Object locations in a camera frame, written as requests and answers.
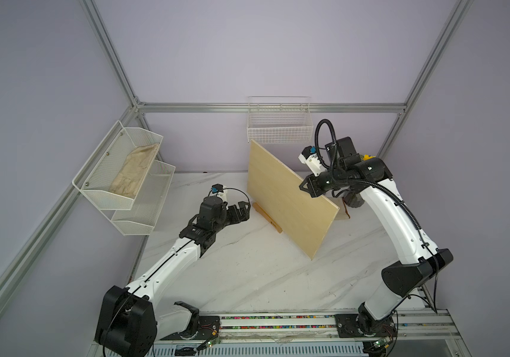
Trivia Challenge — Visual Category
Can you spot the white wire wall basket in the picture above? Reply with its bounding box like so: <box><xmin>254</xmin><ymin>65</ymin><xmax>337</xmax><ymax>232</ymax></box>
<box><xmin>247</xmin><ymin>96</ymin><xmax>314</xmax><ymax>144</ymax></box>

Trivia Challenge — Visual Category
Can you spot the small wooden easel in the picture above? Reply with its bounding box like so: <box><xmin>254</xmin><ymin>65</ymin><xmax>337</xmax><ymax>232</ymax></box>
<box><xmin>253</xmin><ymin>202</ymin><xmax>283</xmax><ymax>234</ymax></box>

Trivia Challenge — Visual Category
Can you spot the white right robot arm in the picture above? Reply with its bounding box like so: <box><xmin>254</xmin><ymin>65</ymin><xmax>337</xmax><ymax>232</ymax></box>
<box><xmin>299</xmin><ymin>137</ymin><xmax>453</xmax><ymax>337</ymax></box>

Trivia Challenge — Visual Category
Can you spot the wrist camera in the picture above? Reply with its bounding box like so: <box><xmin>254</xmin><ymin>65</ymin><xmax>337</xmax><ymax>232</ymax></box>
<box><xmin>299</xmin><ymin>146</ymin><xmax>326</xmax><ymax>176</ymax></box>
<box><xmin>208</xmin><ymin>184</ymin><xmax>227</xmax><ymax>202</ymax></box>

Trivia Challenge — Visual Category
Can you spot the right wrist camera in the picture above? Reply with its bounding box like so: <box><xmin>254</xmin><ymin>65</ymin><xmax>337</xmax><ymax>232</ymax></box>
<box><xmin>299</xmin><ymin>146</ymin><xmax>326</xmax><ymax>176</ymax></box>

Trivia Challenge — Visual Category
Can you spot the light plywood board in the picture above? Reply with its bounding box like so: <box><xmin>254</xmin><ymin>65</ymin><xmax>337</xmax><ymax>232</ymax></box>
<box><xmin>247</xmin><ymin>141</ymin><xmax>339</xmax><ymax>260</ymax></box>

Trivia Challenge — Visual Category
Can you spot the aluminium frame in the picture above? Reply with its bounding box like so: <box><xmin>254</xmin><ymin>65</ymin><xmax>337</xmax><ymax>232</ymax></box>
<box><xmin>0</xmin><ymin>1</ymin><xmax>473</xmax><ymax>318</ymax></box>

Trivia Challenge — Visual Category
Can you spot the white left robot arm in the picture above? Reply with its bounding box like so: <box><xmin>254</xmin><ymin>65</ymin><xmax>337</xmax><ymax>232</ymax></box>
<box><xmin>94</xmin><ymin>195</ymin><xmax>251</xmax><ymax>356</ymax></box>

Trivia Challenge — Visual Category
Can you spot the white mesh wall shelf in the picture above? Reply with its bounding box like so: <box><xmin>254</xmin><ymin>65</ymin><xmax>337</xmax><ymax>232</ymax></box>
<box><xmin>72</xmin><ymin>121</ymin><xmax>175</xmax><ymax>236</ymax></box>

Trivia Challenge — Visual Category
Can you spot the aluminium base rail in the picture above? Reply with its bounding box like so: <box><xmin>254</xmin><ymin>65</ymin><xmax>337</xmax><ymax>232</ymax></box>
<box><xmin>140</xmin><ymin>309</ymin><xmax>471</xmax><ymax>356</ymax></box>

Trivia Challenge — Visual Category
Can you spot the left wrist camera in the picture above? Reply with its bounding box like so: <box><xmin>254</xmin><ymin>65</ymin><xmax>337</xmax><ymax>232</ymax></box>
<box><xmin>208</xmin><ymin>184</ymin><xmax>227</xmax><ymax>202</ymax></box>

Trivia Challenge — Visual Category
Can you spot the beige cloth in shelf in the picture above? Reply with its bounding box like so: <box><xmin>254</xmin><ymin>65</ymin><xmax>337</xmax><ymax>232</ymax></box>
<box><xmin>109</xmin><ymin>144</ymin><xmax>160</xmax><ymax>199</ymax></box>

